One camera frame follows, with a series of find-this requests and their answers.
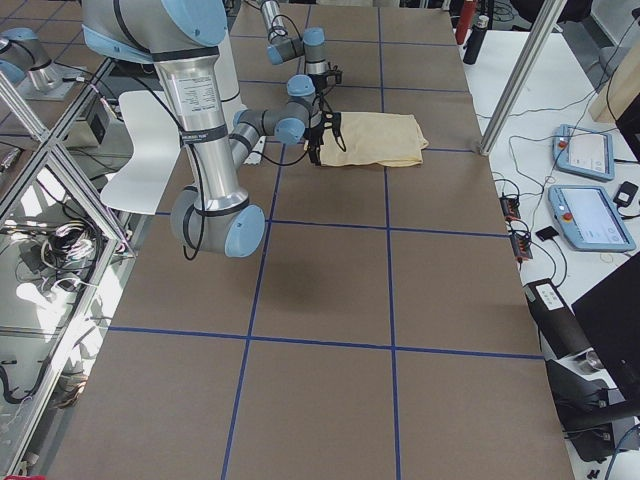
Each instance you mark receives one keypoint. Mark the white plastic chair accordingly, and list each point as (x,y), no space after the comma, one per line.
(140,184)

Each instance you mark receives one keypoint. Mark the near blue teach pendant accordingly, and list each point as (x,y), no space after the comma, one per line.
(588,219)

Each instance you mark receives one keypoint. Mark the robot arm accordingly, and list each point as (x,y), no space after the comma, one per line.
(286,43)
(187,42)

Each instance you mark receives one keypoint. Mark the blue teach pendant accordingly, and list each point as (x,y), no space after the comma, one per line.
(588,219)
(583,152)

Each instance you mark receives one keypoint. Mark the red bottle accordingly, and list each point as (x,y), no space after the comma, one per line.
(466,16)

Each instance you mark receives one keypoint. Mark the black water bottle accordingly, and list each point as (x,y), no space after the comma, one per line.
(475,40)

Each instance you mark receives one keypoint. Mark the beige long-sleeve graphic shirt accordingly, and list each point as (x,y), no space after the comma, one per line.
(391,140)

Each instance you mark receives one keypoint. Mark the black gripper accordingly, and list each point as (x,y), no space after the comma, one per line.
(316,136)
(324,79)

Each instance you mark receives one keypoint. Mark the aluminium frame post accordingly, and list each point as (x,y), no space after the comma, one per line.
(536,40)

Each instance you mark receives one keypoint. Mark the far blue teach pendant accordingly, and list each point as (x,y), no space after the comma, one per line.
(583,152)

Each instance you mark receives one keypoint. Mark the orange terminal block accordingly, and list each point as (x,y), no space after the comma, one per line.
(521,246)
(510,207)

